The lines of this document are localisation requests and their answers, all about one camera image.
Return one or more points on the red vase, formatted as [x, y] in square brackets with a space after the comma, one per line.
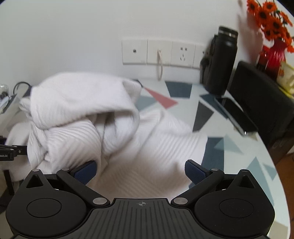
[275, 55]

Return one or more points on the black water bottle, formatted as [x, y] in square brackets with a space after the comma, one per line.
[220, 64]

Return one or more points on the geometric patterned tablecloth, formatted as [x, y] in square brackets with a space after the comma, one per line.
[183, 101]

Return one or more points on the black box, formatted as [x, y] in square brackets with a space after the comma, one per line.
[264, 96]

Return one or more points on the black smartphone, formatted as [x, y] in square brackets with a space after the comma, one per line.
[236, 115]

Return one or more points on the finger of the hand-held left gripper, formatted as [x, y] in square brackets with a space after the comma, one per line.
[19, 150]

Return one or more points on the small clear plastic bag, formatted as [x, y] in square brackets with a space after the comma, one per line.
[4, 88]

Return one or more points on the white wall socket panel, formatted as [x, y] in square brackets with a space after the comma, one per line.
[135, 57]

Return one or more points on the cream mug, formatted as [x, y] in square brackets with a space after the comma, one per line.
[287, 73]

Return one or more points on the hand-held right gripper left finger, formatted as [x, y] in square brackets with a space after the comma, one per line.
[85, 172]

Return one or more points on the orange artificial flowers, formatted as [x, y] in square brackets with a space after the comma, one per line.
[268, 16]

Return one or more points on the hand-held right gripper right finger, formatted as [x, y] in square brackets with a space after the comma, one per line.
[195, 171]

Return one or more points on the white textured sweater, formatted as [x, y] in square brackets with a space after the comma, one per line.
[75, 101]

